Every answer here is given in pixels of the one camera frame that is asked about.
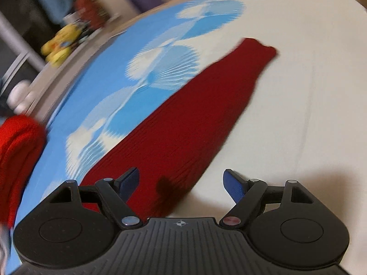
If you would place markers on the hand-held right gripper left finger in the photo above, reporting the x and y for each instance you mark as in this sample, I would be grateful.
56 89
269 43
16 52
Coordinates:
129 184

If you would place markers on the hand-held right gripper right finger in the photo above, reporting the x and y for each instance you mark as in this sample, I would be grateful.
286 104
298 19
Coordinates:
234 186

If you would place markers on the dark red knit sweater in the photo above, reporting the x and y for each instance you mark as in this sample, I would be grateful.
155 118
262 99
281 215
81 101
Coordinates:
195 114

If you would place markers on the red knitted folded blanket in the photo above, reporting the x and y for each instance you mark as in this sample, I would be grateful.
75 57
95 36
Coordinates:
17 160

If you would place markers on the white window sill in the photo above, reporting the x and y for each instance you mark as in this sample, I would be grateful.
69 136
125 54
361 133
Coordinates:
34 83

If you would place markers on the white round plush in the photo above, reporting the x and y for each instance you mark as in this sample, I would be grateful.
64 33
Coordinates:
17 96

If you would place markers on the yellow plush toys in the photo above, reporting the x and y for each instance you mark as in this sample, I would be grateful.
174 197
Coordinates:
61 44

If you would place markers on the dark red cushion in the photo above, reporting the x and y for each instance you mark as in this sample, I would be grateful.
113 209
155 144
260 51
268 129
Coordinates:
90 8

